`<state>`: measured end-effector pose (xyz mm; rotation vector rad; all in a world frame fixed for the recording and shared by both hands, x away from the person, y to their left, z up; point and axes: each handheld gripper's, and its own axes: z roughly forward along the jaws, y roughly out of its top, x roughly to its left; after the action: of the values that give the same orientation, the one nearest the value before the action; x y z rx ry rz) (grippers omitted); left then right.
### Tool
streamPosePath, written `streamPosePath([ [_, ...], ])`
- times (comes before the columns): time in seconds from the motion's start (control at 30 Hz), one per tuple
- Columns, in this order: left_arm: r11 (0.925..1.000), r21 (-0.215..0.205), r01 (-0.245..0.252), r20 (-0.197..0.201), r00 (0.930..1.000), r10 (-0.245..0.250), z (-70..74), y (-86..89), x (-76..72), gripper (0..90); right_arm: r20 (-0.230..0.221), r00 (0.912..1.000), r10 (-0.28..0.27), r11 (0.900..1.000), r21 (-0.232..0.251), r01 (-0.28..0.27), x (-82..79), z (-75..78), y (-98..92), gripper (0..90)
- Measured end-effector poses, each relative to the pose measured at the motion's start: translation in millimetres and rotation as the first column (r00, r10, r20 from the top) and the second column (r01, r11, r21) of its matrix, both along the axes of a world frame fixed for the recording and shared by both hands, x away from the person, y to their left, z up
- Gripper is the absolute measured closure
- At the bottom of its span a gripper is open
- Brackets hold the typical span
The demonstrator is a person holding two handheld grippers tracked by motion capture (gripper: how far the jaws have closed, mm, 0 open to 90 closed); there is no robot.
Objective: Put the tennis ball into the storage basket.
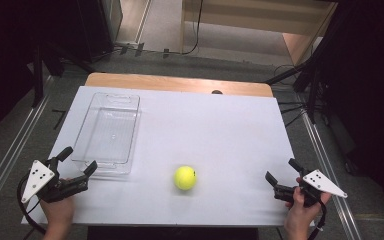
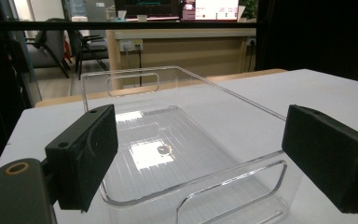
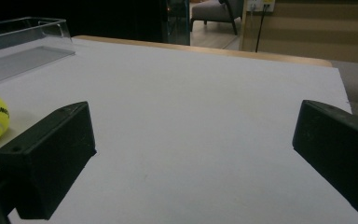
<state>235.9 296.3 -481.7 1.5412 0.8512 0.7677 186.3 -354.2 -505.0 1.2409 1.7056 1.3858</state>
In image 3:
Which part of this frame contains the wooden panel partition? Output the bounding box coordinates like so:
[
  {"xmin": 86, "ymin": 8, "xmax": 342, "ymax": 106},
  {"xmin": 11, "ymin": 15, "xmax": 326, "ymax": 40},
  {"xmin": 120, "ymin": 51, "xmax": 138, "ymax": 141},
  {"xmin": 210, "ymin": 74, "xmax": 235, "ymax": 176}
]
[{"xmin": 241, "ymin": 0, "xmax": 358, "ymax": 65}]

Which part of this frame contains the wooden table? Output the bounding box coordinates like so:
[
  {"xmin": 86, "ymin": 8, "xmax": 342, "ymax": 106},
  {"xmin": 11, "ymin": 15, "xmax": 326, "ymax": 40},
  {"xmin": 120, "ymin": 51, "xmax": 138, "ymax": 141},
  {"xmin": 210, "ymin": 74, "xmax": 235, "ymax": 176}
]
[{"xmin": 73, "ymin": 35, "xmax": 334, "ymax": 68}]

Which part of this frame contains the clear plastic container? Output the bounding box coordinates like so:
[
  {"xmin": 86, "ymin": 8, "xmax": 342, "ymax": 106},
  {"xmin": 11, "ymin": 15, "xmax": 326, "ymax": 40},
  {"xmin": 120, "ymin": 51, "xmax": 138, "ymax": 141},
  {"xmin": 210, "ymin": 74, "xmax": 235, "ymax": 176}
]
[{"xmin": 0, "ymin": 17, "xmax": 76, "ymax": 89}]

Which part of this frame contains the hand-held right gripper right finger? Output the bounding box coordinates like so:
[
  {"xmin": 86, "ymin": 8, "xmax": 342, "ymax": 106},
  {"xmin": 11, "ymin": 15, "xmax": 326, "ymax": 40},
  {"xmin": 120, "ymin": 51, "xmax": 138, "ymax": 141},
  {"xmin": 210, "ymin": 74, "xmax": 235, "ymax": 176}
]
[{"xmin": 292, "ymin": 99, "xmax": 358, "ymax": 215}]

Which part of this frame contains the white board sheet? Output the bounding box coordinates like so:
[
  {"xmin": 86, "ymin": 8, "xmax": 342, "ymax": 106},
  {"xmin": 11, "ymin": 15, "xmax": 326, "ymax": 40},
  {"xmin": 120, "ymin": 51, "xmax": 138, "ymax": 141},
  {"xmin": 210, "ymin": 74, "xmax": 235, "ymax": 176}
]
[{"xmin": 0, "ymin": 37, "xmax": 358, "ymax": 224}]

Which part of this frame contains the black wall cable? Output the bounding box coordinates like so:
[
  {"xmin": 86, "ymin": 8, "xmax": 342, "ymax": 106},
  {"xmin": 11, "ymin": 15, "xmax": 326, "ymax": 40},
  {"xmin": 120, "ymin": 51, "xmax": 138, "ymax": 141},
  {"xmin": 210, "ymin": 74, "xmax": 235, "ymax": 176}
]
[{"xmin": 255, "ymin": 4, "xmax": 268, "ymax": 53}]

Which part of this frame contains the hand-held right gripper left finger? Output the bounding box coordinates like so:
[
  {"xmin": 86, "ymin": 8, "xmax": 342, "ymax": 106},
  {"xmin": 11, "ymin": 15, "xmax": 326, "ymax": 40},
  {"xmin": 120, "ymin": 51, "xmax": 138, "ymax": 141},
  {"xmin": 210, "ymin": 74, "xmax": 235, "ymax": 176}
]
[{"xmin": 0, "ymin": 101, "xmax": 98, "ymax": 221}]

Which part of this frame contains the white wall outlet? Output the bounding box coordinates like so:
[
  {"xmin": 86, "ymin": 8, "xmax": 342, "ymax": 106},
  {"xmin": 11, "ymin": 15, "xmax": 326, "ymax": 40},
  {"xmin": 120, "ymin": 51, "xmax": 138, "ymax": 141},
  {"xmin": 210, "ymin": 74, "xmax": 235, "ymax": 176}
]
[{"xmin": 246, "ymin": 0, "xmax": 276, "ymax": 13}]

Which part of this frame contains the grey armchair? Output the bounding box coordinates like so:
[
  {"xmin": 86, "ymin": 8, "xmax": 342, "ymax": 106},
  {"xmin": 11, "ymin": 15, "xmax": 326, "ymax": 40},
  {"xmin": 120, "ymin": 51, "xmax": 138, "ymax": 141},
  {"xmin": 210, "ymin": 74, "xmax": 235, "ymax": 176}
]
[{"xmin": 190, "ymin": 0, "xmax": 244, "ymax": 35}]

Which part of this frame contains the dark cabinet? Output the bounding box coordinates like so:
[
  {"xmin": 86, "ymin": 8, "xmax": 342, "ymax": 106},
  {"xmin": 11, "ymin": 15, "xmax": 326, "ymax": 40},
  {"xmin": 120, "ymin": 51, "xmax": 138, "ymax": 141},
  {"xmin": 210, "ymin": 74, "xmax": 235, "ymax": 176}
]
[{"xmin": 166, "ymin": 0, "xmax": 191, "ymax": 47}]

